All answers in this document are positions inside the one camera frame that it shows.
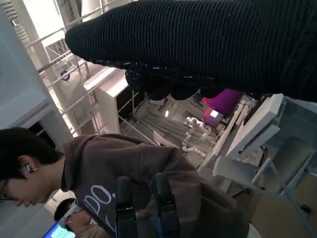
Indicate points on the person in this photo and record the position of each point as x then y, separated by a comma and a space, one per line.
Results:
111, 161
81, 220

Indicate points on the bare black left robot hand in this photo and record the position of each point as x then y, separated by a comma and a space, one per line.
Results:
123, 198

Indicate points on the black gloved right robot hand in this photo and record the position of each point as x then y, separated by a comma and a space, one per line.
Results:
198, 44

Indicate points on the blue lit monitor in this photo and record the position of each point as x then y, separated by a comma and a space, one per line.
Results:
59, 231

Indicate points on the purple object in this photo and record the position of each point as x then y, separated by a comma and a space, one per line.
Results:
223, 104

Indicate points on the round blue wall device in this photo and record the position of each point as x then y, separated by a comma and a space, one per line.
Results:
66, 75

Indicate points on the white VR headset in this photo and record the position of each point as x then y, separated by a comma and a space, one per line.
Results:
74, 209

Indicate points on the tall white cabinet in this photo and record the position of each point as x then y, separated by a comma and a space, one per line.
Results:
106, 99

